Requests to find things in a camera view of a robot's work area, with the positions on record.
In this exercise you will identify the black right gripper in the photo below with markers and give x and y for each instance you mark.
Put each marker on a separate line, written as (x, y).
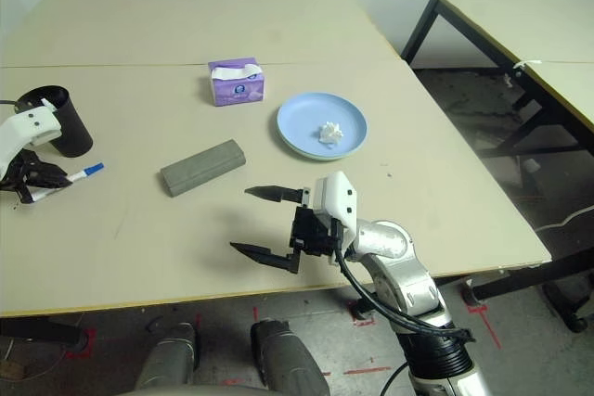
(313, 233)

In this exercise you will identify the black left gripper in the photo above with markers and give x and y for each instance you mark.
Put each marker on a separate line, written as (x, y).
(21, 173)

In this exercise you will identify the white marker blue cap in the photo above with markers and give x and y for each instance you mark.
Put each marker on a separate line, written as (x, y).
(76, 178)

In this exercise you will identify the grey glasses case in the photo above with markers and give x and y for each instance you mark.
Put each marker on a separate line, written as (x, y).
(204, 168)

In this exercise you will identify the blue plate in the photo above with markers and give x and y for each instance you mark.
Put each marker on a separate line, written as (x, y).
(301, 122)

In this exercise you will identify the white tissue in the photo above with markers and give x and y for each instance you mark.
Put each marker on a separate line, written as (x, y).
(330, 132)

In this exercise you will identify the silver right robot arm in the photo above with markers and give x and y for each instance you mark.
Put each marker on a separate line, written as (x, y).
(408, 284)

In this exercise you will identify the black plastic cup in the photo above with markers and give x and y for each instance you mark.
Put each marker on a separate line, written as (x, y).
(69, 129)

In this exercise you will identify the grey robot right leg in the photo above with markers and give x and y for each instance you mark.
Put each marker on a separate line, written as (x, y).
(287, 359)

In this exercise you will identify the grey robot leg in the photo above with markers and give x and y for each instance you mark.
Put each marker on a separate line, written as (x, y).
(171, 354)
(287, 359)

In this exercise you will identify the purple tissue box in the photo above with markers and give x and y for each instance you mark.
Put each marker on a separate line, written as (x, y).
(236, 87)

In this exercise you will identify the grey robot left leg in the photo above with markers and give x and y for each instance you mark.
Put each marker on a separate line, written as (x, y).
(171, 354)

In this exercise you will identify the beige robot torso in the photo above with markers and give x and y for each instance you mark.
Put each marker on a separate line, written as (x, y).
(195, 390)

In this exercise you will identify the brown wooden block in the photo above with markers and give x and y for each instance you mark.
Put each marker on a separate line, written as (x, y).
(11, 370)

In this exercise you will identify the small white floor object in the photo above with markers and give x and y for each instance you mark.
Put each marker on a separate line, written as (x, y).
(531, 165)

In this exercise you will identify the white plastic tie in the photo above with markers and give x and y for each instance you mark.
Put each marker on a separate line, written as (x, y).
(526, 64)

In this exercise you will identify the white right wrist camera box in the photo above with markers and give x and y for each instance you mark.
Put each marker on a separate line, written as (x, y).
(336, 203)

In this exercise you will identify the beige side table black frame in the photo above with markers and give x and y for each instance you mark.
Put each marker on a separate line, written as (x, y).
(566, 85)
(501, 20)

